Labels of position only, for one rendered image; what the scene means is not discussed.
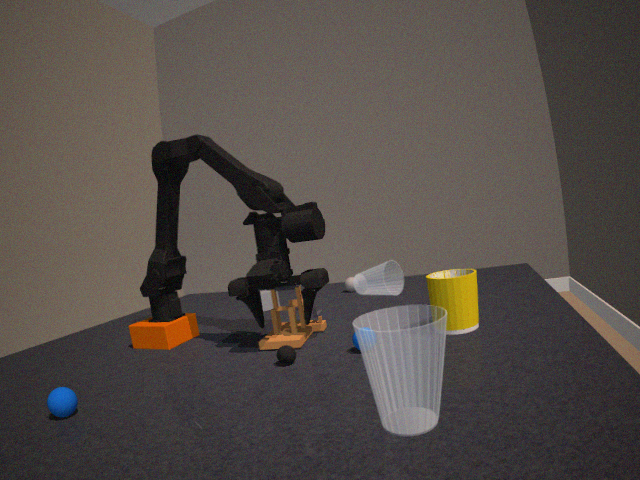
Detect white ball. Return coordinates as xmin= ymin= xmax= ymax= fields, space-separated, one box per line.
xmin=344 ymin=277 xmax=355 ymax=292

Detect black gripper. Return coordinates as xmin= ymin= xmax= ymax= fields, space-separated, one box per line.
xmin=228 ymin=244 xmax=329 ymax=328

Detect clear plastic cup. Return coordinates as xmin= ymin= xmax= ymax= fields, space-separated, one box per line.
xmin=352 ymin=304 xmax=448 ymax=437
xmin=353 ymin=260 xmax=405 ymax=295

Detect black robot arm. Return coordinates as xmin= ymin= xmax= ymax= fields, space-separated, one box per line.
xmin=140 ymin=134 xmax=325 ymax=323

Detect black ball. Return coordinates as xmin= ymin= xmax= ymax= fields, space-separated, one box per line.
xmin=276 ymin=345 xmax=297 ymax=365

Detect yellow cup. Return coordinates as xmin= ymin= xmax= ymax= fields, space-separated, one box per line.
xmin=426 ymin=269 xmax=479 ymax=335

